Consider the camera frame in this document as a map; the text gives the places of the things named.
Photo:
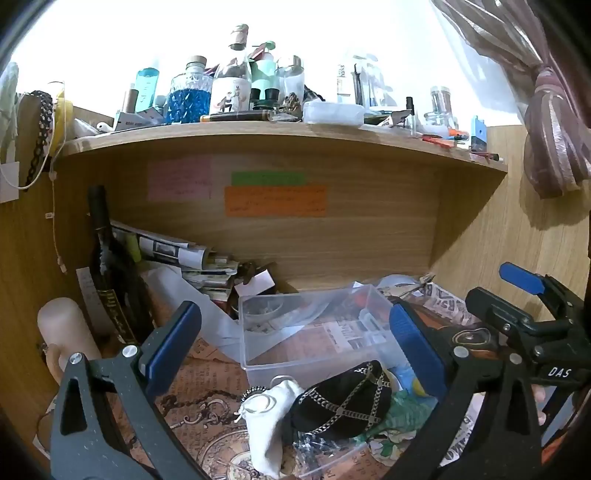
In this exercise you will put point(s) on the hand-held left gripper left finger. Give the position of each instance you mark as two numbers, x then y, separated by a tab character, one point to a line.
173	344

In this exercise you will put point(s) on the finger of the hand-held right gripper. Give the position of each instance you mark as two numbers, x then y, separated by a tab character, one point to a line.
521	278
491	308

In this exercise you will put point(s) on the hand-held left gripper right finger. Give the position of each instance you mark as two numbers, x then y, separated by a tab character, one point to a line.
415	346

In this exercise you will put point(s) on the clear plastic storage box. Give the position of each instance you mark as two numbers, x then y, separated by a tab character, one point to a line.
318	332

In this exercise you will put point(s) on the person's right hand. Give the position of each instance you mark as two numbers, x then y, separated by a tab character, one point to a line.
538	406

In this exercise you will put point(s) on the white plastic sheet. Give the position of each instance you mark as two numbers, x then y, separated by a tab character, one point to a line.
203	318

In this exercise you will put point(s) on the newspaper sheet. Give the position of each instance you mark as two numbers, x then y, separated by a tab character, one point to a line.
443	307

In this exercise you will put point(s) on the green plastic toy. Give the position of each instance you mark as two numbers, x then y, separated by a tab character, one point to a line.
408	415

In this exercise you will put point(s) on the vintage print paper mat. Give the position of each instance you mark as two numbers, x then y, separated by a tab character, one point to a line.
212	415

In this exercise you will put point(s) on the dark wine bottle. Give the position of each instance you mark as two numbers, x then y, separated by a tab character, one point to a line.
115	281

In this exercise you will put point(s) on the stack of papers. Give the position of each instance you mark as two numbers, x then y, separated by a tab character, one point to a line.
184	258

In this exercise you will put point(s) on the white paper card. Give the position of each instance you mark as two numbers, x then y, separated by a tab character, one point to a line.
253	282

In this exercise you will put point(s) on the cream pillar candle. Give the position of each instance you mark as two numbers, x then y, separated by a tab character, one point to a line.
64	327

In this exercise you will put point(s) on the wooden shelf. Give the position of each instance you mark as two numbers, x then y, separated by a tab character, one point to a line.
369	217

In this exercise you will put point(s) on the clear plastic bag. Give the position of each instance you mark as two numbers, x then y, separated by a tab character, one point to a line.
330	454

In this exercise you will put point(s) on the small blue box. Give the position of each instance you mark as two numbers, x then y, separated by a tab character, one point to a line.
479	134

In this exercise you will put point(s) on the orange pen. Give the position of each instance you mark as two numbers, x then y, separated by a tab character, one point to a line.
443	138

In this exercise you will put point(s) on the pink sticky note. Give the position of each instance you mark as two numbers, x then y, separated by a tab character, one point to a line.
178	180

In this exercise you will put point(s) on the orange sticky note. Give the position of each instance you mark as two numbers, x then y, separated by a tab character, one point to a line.
274	201

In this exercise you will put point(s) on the glass jar with metal lid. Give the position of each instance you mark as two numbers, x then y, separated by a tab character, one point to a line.
441	108

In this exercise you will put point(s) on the green sticky note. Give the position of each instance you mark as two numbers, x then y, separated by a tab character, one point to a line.
268	178

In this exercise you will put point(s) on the long dark pen case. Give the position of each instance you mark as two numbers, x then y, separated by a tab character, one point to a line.
235	117

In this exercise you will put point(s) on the glass bottle with blue beads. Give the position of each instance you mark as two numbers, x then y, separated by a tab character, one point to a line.
188	99

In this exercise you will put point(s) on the brown curtain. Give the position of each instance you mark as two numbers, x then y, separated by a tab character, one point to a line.
498	32

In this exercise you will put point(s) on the brown cardboard tube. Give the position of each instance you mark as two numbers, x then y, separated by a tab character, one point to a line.
130	100

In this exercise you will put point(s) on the white plastic container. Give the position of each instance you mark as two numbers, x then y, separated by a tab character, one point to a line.
333	113

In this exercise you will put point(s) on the black lace band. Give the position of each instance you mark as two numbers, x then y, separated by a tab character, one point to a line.
42	134

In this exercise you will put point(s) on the yellow roll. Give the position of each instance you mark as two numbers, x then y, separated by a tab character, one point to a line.
64	120

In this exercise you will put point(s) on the light blue bottle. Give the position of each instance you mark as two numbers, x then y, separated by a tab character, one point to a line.
147	90

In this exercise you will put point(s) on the clear bottle with cork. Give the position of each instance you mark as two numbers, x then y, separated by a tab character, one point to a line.
231	87

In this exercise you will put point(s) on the white tube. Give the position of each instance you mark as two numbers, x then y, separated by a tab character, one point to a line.
342	85

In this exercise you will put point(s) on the mint green bottle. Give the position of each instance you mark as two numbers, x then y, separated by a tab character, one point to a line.
265	76

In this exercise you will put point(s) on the white cloth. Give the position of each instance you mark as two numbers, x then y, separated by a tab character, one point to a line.
8	106

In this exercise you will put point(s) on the clear glass jar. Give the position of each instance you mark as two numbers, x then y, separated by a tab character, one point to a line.
292	78

